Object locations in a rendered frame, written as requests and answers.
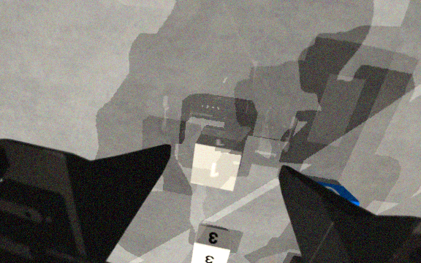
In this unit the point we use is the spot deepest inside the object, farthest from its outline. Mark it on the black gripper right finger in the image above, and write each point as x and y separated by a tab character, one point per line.
331	229

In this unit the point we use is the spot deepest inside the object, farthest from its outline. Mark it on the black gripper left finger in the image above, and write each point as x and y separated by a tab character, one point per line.
102	196

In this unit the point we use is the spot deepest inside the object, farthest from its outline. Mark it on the blue block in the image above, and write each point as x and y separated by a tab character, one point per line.
340	190

